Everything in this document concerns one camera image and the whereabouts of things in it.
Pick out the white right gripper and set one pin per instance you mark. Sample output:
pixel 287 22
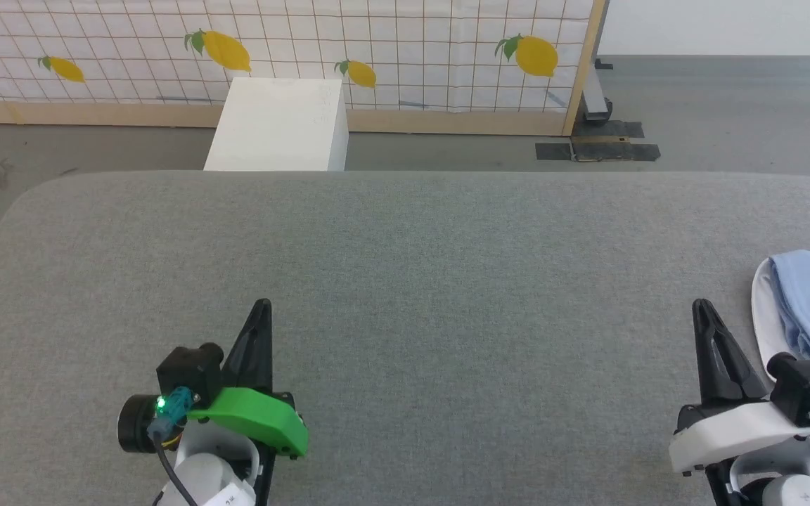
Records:
pixel 728 432

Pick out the lemon print partition panel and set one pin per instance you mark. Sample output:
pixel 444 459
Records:
pixel 412 42

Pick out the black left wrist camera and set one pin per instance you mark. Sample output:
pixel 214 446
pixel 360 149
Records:
pixel 187 369

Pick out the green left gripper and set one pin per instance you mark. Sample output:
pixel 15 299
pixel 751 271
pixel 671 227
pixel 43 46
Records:
pixel 264 418

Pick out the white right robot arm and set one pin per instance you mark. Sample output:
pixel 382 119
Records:
pixel 792 492

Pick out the grey metal panel foot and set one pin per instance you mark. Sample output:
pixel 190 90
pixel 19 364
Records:
pixel 595 98

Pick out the white box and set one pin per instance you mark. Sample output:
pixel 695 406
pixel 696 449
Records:
pixel 271 126

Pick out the grey fabric sofa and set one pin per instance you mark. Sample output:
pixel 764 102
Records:
pixel 447 281

